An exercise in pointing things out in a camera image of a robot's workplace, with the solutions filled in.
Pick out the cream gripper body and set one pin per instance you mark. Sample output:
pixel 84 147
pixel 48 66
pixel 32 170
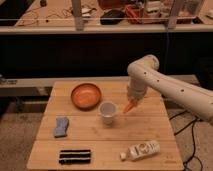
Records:
pixel 134 100

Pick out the orange pepper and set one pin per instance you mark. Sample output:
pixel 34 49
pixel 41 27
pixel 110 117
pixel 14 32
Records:
pixel 129 106

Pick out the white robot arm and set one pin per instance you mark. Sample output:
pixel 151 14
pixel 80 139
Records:
pixel 143 73

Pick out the white ceramic cup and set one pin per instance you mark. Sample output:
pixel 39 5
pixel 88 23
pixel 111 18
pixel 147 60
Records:
pixel 107 111

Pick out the white plastic bottle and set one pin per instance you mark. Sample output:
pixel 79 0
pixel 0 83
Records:
pixel 140 151

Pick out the orange bowl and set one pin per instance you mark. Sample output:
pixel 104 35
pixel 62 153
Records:
pixel 86 96

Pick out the orange box on back bench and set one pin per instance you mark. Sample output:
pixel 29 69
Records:
pixel 134 14

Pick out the black object on back bench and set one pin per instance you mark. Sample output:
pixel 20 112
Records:
pixel 112 17

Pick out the black striped brush block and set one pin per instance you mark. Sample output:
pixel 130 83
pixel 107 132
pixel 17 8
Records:
pixel 76 156

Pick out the right white frame post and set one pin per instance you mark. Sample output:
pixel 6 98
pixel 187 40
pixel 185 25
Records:
pixel 176 7

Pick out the white frame post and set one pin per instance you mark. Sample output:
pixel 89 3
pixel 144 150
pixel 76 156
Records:
pixel 77 13
pixel 176 7

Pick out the left white frame post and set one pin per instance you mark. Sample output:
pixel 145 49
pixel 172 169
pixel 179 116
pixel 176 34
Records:
pixel 77 13

